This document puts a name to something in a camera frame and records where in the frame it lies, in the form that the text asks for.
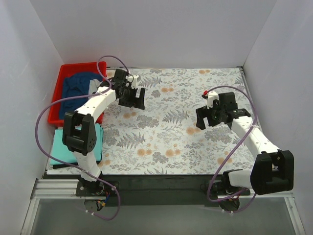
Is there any mint green t-shirt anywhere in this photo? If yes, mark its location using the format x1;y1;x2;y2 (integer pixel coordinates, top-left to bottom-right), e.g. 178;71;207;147
50;123;103;165

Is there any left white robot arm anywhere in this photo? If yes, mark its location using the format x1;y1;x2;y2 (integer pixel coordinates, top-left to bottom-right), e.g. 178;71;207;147
62;70;145;196

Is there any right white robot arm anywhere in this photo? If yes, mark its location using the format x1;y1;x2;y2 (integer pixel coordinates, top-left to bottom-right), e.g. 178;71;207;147
196;89;294;197

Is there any floral patterned table mat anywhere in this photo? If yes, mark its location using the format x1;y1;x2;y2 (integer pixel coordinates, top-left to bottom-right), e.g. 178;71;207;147
46;68;272;175

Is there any navy blue printed t-shirt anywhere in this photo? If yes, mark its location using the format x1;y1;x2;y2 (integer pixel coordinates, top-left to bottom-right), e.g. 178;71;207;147
59;72;102;120

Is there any red plastic bin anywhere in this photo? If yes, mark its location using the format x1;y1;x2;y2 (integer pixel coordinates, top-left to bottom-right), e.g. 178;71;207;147
47;62;99;128

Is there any folded black t-shirt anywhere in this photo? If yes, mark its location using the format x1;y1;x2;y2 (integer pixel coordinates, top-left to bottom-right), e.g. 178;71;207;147
51;163;78;169

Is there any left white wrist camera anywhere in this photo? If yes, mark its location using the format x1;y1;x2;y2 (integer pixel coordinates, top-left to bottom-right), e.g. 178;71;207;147
126;74;141;89

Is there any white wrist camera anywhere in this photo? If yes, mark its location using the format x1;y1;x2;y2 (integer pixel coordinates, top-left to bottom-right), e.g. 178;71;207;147
202;91;219;109
126;74;141;89

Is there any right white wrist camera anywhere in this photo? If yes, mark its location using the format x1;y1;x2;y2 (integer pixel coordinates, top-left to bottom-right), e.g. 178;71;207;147
202;91;219;109

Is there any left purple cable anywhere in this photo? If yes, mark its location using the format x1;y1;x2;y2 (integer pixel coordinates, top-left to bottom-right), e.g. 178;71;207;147
35;55;130;221

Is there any purple cable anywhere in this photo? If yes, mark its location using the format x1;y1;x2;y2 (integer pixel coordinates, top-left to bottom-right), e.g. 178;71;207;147
205;85;259;214
35;55;130;221

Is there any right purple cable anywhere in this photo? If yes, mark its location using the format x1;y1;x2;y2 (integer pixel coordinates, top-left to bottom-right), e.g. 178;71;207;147
205;85;259;214

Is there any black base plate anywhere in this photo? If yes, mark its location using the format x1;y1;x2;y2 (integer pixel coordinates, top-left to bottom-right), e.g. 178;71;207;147
75;174;250;208

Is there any aluminium mounting rail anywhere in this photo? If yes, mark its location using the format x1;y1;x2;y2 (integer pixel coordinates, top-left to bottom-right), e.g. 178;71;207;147
31;178;293;199

